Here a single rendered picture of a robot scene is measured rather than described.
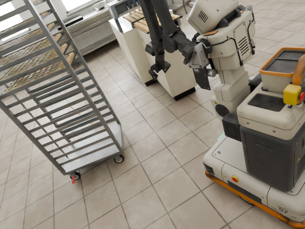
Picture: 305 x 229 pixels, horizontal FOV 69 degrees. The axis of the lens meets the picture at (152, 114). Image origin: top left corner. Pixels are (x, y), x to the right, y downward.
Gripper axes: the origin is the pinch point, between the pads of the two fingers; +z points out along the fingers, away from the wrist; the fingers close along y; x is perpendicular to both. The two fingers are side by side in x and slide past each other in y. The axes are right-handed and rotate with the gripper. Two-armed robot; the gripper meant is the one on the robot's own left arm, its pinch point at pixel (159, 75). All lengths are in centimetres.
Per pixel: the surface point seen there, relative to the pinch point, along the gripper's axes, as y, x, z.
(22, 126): 86, -74, 47
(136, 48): -76, -115, 86
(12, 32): 51, -85, -19
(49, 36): 35, -68, -15
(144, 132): -2, -25, 108
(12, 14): 46, -86, -28
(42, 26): 35, -72, -21
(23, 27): 44, -81, -21
